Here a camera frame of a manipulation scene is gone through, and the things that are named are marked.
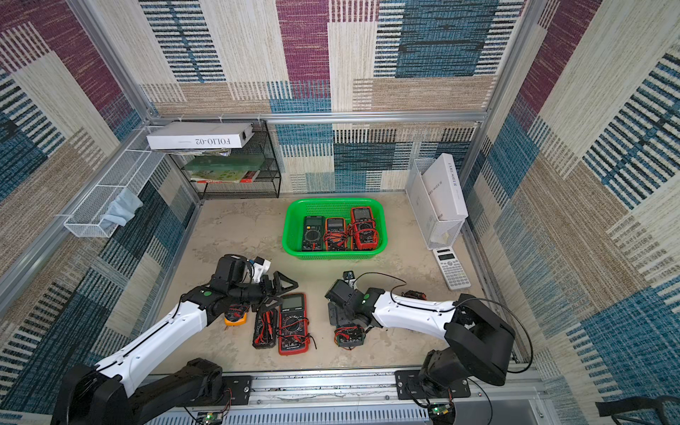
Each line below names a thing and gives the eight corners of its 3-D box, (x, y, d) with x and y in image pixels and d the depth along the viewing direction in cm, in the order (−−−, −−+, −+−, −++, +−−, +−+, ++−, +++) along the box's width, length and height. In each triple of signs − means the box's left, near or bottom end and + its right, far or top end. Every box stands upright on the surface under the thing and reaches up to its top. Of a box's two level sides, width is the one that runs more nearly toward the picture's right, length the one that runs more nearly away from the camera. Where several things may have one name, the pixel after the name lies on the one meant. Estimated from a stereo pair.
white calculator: (451, 290, 94) (452, 288, 92) (432, 251, 104) (434, 248, 103) (468, 287, 95) (470, 285, 93) (449, 249, 105) (450, 246, 103)
